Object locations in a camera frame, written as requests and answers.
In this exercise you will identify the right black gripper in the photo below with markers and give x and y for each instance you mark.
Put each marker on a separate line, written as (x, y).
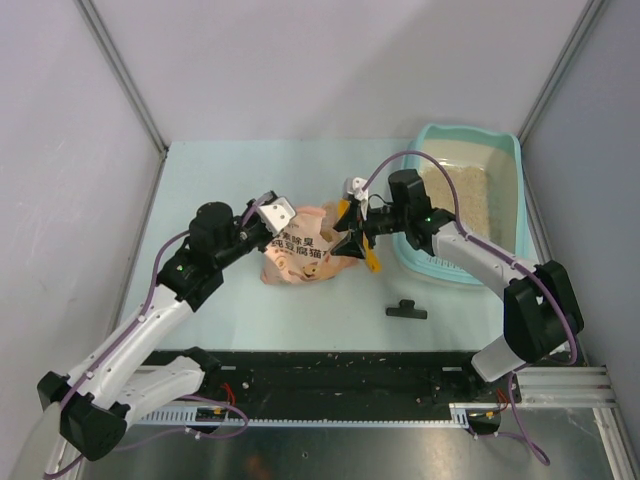
(353, 221)

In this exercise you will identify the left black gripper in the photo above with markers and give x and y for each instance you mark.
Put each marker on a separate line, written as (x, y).
(255, 215)

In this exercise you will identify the yellow plastic litter scoop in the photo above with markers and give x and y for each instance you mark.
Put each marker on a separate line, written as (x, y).
(371, 260)

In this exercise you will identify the pink cat litter bag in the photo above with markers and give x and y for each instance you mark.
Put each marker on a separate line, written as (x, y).
(301, 253)

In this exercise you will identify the black bag clip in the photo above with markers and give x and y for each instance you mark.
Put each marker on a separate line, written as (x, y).
(406, 309)

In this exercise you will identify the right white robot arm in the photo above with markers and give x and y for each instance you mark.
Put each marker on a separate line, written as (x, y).
(540, 309)

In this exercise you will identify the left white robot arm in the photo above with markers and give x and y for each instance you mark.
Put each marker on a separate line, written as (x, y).
(97, 404)

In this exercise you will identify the clean litter in box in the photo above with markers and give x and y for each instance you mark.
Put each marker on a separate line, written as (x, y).
(472, 187)

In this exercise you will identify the teal plastic litter box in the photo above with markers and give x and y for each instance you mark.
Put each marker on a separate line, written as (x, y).
(499, 154)

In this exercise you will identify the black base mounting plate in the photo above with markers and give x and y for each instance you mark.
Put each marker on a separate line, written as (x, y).
(440, 375)

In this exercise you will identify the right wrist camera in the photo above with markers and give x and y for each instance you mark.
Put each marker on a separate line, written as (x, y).
(357, 188)

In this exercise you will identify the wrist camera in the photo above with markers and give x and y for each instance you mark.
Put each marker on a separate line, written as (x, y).
(277, 214)
(357, 188)

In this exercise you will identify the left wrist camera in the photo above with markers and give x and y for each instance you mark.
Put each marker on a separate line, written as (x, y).
(277, 214)

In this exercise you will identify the grey slotted cable duct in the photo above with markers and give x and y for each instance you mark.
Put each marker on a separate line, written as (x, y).
(411, 415)

